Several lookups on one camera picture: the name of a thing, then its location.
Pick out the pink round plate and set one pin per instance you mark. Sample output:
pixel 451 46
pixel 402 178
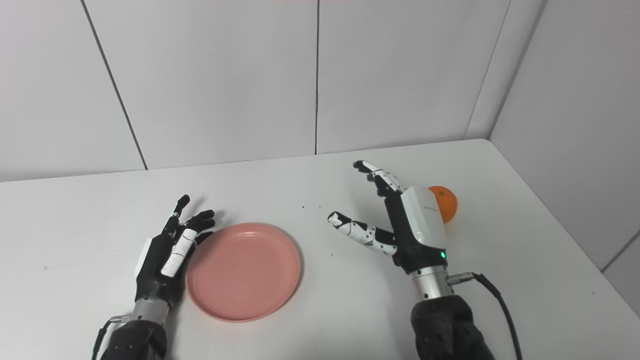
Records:
pixel 245 272

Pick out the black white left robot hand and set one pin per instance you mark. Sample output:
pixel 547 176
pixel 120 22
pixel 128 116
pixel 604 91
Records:
pixel 152 272

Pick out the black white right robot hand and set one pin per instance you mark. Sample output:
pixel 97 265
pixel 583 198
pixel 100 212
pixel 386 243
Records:
pixel 422 230

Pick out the orange fruit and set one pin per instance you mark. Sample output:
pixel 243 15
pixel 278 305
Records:
pixel 447 205

